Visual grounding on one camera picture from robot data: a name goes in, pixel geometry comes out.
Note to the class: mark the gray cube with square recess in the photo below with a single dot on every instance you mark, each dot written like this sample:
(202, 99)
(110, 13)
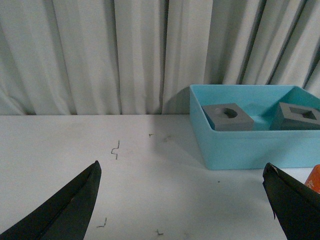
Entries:
(295, 117)

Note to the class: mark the light blue plastic box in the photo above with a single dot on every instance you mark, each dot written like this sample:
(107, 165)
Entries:
(232, 150)

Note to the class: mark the gray cube with round hole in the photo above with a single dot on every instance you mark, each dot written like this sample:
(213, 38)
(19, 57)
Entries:
(227, 117)

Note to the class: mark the orange cylinder part 4680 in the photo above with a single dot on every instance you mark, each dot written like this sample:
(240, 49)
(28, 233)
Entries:
(313, 180)

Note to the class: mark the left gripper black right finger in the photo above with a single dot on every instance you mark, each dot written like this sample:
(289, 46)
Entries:
(296, 206)

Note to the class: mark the white pleated curtain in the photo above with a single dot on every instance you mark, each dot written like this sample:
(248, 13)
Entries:
(113, 57)

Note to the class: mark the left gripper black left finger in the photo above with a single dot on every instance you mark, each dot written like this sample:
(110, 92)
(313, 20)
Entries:
(65, 215)

